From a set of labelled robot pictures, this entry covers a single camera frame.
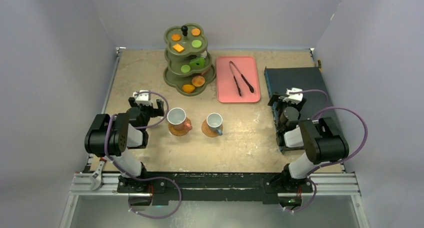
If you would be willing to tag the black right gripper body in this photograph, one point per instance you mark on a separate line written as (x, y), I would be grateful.
(285, 101)

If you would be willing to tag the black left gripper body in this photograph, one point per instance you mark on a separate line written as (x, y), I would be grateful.
(147, 111)

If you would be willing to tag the orange mug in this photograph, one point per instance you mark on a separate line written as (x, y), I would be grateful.
(178, 120)

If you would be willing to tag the pink serving tray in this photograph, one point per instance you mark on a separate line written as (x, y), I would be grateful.
(237, 79)

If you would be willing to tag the yellow egg tart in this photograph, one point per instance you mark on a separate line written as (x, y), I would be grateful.
(188, 88)

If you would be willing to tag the green macaron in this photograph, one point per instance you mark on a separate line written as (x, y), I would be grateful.
(185, 68)
(196, 44)

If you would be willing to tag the paw print bun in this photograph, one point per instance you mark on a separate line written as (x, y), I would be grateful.
(198, 81)

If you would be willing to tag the green three-tier stand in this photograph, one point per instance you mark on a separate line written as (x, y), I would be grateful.
(172, 74)

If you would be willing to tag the grey mug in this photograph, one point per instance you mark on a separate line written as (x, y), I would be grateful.
(214, 122)

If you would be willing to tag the yellow square cracker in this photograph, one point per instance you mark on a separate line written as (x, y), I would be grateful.
(178, 48)

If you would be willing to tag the round orange cookie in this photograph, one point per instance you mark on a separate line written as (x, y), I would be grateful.
(176, 37)

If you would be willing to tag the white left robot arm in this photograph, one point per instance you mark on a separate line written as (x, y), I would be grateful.
(113, 136)

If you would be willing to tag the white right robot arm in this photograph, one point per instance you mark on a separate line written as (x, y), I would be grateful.
(321, 139)

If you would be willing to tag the dark grey flat box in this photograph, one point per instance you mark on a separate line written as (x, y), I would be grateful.
(281, 79)

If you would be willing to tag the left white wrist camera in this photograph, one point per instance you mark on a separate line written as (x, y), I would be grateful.
(142, 97)

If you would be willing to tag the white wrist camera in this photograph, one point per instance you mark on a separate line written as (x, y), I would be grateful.
(142, 97)
(293, 95)

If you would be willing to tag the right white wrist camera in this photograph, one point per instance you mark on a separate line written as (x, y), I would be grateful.
(293, 95)

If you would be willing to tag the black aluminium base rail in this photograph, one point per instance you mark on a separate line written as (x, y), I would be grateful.
(268, 188)

